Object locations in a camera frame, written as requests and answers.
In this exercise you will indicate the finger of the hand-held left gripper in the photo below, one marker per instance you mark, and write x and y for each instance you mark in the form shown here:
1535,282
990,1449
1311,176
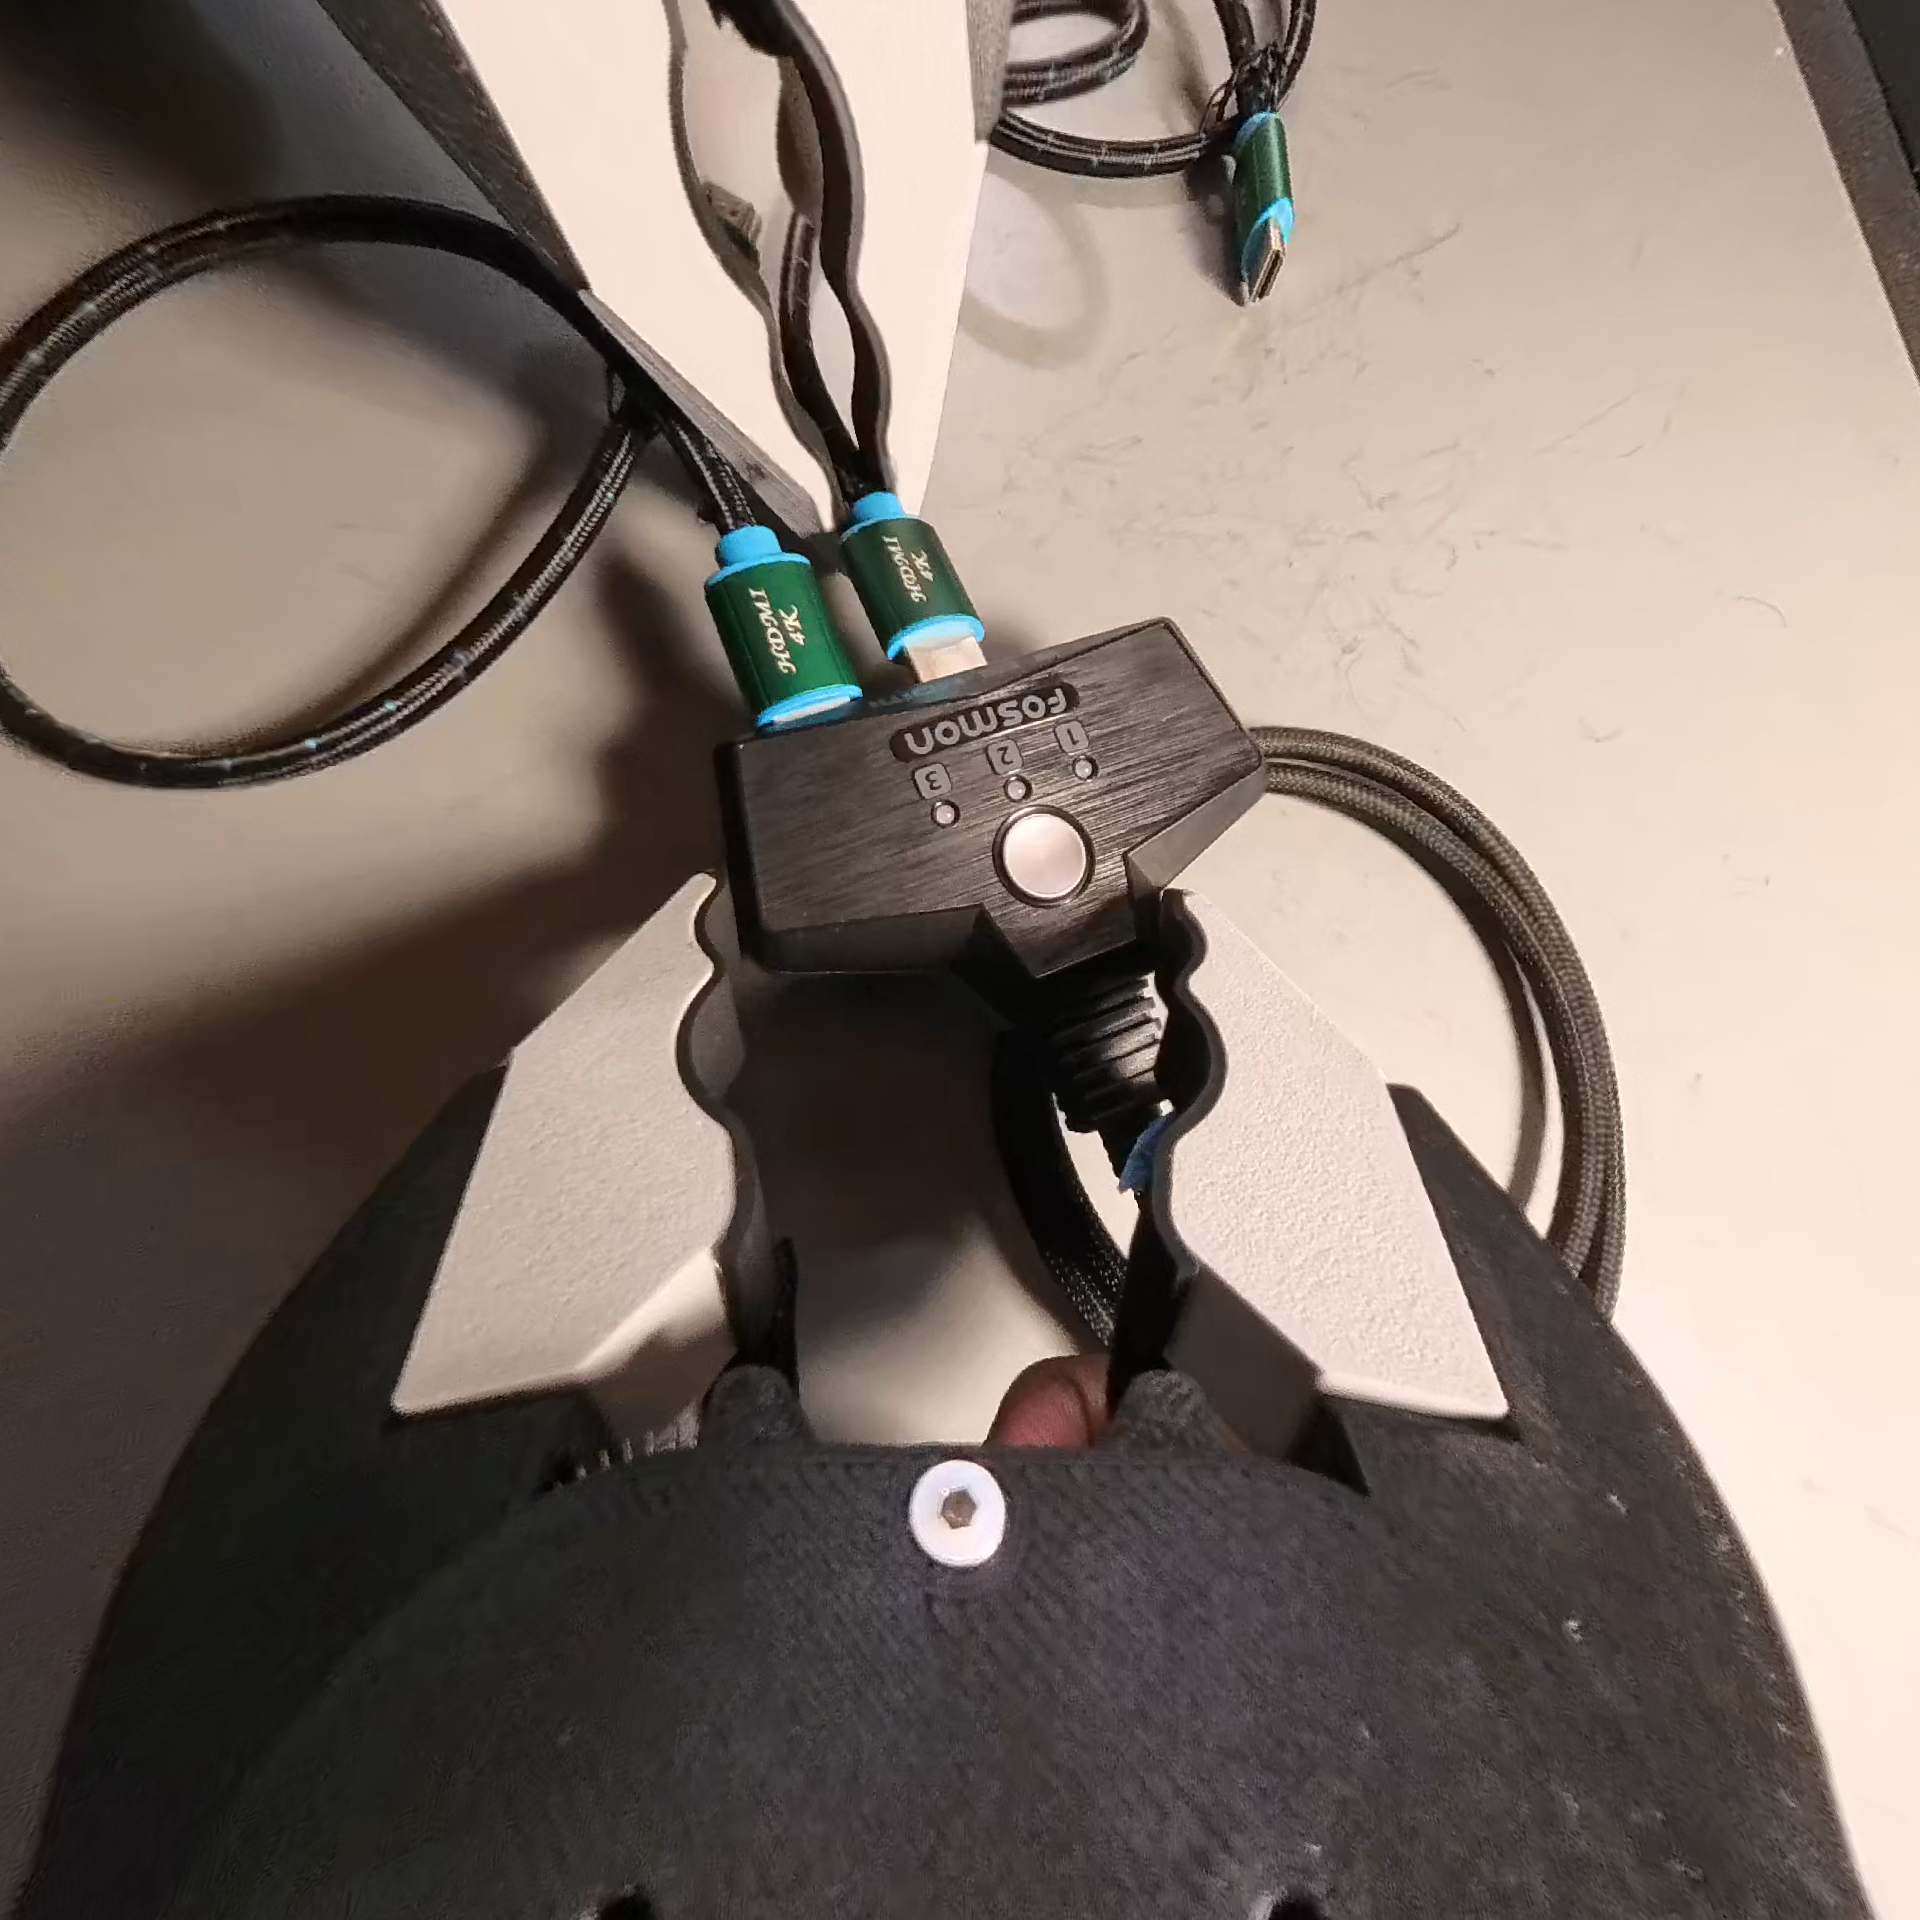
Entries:
938,182
601,149

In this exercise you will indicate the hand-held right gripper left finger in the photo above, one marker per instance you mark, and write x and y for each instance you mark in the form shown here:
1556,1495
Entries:
586,1200

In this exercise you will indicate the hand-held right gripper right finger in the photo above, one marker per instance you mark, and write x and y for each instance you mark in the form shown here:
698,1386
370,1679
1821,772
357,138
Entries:
1321,1200

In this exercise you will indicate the black hdmi switch box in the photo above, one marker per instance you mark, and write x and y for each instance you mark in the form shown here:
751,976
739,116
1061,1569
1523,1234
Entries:
1142,735

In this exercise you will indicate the person's right hand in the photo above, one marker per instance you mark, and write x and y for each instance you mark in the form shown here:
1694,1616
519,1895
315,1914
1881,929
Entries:
1060,1410

